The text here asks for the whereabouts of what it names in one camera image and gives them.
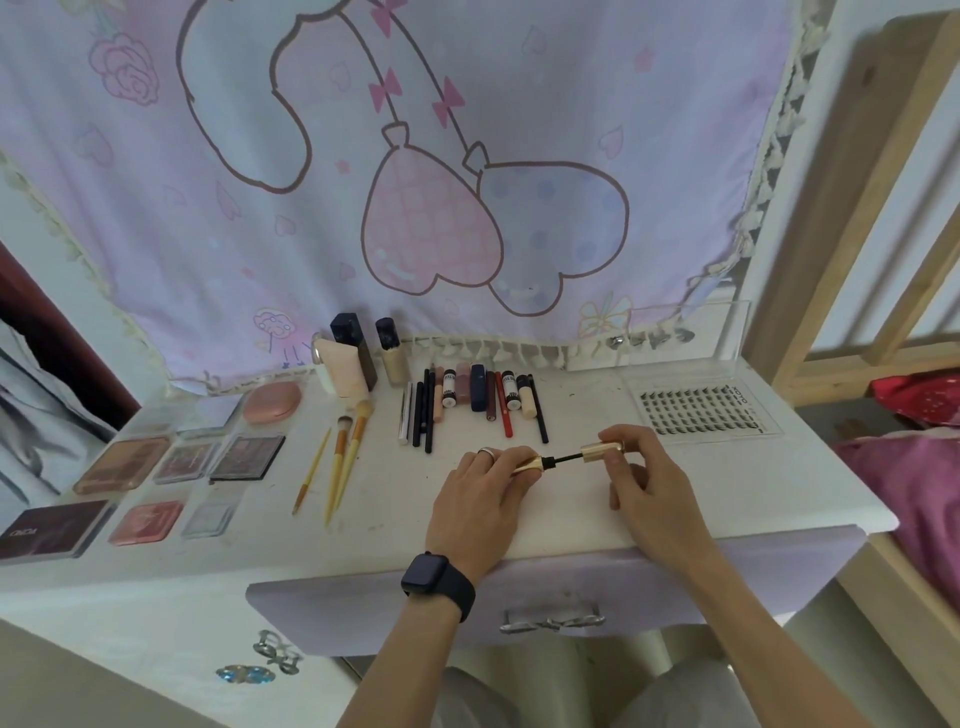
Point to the person's right hand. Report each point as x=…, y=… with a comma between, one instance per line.
x=664, y=510

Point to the person's left hand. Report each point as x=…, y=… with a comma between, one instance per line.
x=469, y=510

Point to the person's right thumb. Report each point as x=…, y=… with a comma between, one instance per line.
x=621, y=484

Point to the person's left thumb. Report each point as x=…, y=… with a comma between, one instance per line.
x=516, y=486

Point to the gold mascara tube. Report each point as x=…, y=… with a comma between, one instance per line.
x=531, y=463

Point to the gold mascara wand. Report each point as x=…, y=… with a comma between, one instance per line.
x=600, y=450

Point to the person's right forearm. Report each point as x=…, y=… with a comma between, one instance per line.
x=716, y=637

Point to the person's left forearm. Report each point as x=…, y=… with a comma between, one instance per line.
x=405, y=667

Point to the black brow pencil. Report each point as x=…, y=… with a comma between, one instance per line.
x=540, y=416

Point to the red lip pencil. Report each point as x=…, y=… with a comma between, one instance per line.
x=504, y=412

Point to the beige concealer tube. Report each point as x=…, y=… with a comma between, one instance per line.
x=529, y=399

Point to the brown lip gloss tube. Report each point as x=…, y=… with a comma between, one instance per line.
x=492, y=396

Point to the small white bottle black cap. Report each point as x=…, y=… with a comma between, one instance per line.
x=511, y=391
x=448, y=390

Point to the navy blue lipstick tube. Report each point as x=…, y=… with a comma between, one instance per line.
x=478, y=388

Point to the false lash tray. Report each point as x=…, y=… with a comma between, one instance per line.
x=701, y=411

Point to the long black eyeliner pencil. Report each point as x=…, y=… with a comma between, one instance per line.
x=430, y=412

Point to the lilac desk drawer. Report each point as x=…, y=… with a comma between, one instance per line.
x=570, y=585

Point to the pink lipstick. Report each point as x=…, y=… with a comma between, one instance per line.
x=463, y=384

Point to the slim pink lip tube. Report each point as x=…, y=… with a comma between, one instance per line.
x=439, y=396

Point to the short black eyeliner pencil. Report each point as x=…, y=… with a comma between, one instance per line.
x=418, y=416

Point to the black smartwatch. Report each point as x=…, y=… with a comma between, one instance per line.
x=439, y=581

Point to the silver white eyeliner pencil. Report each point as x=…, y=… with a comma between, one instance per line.
x=405, y=414

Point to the clear acrylic box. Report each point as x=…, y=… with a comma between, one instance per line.
x=675, y=360

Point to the yellow fluffy makeup brush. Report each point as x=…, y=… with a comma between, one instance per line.
x=352, y=450

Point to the round foundation bottle black cap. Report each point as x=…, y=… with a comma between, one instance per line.
x=394, y=356

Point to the thin yellow makeup brush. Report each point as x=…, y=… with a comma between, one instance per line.
x=311, y=472

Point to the beige squeeze tube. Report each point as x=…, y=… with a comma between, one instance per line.
x=341, y=371

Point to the black square foundation bottle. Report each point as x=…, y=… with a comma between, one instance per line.
x=356, y=337

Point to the person's right leg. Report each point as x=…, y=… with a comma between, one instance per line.
x=667, y=697

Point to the round pink compact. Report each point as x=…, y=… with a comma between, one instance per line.
x=271, y=403

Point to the dark eyeshadow palette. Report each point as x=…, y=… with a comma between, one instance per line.
x=247, y=457

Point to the silver bow knob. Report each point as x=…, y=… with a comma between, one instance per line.
x=276, y=646

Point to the pink bedding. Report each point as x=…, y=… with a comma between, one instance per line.
x=911, y=495

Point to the clear highlighter palette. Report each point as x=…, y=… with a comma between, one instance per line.
x=210, y=519

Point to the red patterned fabric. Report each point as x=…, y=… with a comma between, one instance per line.
x=919, y=397

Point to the clear lavender palette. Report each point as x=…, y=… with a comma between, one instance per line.
x=211, y=416

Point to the blue gem ornament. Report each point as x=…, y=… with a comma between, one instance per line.
x=246, y=674

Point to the small mauve eyeshadow palette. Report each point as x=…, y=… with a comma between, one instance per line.
x=186, y=463

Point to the lilac cartoon print curtain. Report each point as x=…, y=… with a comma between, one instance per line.
x=375, y=165

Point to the pink blush palette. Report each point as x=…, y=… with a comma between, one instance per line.
x=148, y=523

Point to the brown blush palette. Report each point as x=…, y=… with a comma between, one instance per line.
x=124, y=465

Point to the maroon makeup palette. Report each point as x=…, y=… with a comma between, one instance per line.
x=52, y=529

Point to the dark red wooden panel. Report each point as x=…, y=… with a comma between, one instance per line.
x=67, y=330

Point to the grey cloth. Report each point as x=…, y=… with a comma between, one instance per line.
x=41, y=420

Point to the wooden bed frame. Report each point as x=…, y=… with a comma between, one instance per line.
x=847, y=195

